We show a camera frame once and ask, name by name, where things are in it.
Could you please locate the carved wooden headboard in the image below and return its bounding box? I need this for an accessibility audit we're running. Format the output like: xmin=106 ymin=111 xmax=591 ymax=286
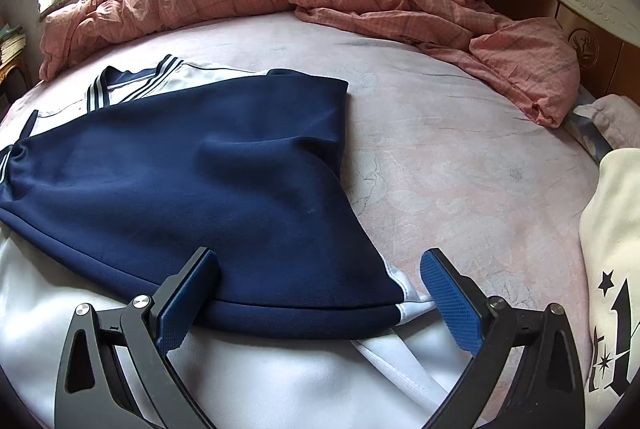
xmin=457 ymin=0 xmax=640 ymax=97

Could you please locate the white and navy baseball jacket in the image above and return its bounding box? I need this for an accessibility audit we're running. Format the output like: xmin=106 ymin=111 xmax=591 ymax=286
xmin=0 ymin=54 xmax=453 ymax=429

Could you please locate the pale pillow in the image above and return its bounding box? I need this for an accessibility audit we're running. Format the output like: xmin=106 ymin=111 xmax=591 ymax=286
xmin=565 ymin=94 xmax=640 ymax=162

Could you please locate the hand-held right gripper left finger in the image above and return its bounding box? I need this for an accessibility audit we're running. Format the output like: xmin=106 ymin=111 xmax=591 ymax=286
xmin=54 ymin=247 xmax=221 ymax=429

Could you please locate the bed with pink sheet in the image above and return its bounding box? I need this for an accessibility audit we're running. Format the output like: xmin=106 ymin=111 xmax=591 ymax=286
xmin=0 ymin=6 xmax=606 ymax=429

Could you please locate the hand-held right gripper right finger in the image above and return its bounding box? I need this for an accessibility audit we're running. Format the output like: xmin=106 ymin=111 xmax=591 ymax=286
xmin=420 ymin=248 xmax=586 ymax=429

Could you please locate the carved wooden side table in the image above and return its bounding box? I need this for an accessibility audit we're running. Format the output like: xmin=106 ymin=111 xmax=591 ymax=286
xmin=0 ymin=59 xmax=31 ymax=110

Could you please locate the stack of books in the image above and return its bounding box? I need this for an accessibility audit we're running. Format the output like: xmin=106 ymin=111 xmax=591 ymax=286
xmin=0 ymin=24 xmax=27 ymax=65

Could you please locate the folded cream printed sweatshirt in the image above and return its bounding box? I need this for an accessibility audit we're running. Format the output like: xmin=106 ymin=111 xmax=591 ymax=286
xmin=577 ymin=148 xmax=640 ymax=429

